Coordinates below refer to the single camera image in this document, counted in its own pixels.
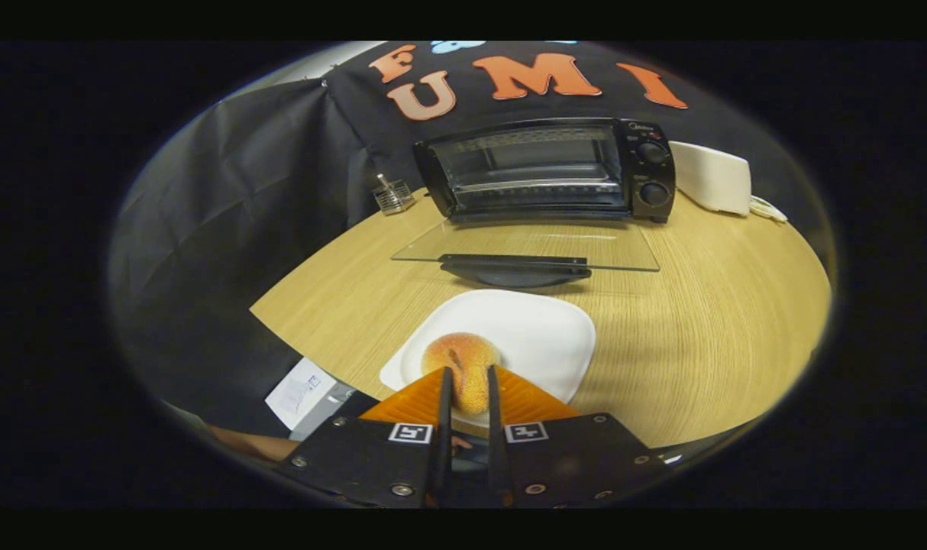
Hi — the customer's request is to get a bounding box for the round bread bun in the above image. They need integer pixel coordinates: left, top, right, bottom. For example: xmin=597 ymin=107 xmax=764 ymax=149
xmin=422 ymin=332 xmax=502 ymax=417

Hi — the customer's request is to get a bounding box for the black toaster oven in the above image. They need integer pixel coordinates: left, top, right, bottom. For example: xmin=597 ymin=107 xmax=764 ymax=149
xmin=391 ymin=117 xmax=677 ymax=289

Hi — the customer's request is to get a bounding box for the black backdrop cloth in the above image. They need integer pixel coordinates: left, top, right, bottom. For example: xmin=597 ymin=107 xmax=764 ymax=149
xmin=108 ymin=41 xmax=816 ymax=459

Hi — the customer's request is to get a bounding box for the white square plate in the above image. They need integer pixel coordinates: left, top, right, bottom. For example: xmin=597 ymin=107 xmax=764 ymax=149
xmin=379 ymin=289 xmax=597 ymax=429

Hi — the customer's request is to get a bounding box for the metal wire holder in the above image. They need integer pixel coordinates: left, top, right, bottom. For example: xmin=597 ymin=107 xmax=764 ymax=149
xmin=372 ymin=173 xmax=417 ymax=216

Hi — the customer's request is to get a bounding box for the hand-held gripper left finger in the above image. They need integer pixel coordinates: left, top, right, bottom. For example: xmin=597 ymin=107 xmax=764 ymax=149
xmin=276 ymin=367 xmax=455 ymax=509

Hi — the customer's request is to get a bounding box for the white paper sheet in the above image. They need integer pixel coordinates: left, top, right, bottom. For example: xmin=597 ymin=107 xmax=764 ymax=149
xmin=265 ymin=357 xmax=338 ymax=430

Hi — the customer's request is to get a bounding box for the white bread toaster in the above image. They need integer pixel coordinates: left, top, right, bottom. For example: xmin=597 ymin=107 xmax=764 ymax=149
xmin=668 ymin=141 xmax=753 ymax=217

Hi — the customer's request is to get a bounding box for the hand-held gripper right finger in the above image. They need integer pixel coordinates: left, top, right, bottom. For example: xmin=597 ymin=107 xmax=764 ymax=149
xmin=486 ymin=365 xmax=667 ymax=509

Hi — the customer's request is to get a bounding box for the white power cable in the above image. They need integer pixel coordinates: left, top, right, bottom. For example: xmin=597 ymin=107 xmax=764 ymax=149
xmin=750 ymin=196 xmax=789 ymax=224

